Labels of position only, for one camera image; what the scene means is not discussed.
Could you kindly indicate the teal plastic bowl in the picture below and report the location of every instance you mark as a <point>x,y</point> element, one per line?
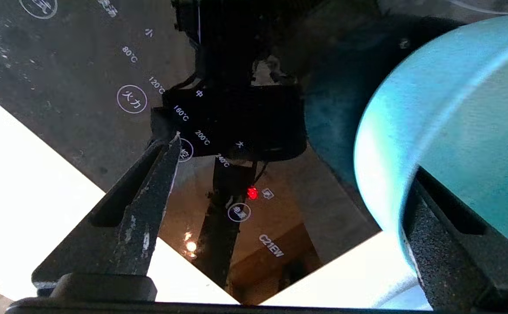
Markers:
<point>454,109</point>

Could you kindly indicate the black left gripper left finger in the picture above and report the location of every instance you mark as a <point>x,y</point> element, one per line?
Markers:
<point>136,226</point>

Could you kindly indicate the black glass cooktop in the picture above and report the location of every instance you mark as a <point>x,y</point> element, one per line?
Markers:
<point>84,52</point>

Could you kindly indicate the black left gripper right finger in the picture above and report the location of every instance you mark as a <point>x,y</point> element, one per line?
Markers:
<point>454,261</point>

